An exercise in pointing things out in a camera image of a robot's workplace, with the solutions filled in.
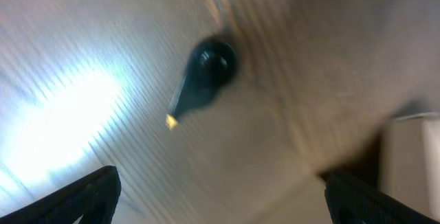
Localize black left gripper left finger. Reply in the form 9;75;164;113
1;166;122;224

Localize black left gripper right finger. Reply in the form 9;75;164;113
324;171;439;224

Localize black yellow correction tape dispenser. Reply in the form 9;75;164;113
165;36;239;130

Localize open cardboard box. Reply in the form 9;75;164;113
319;110;440;218

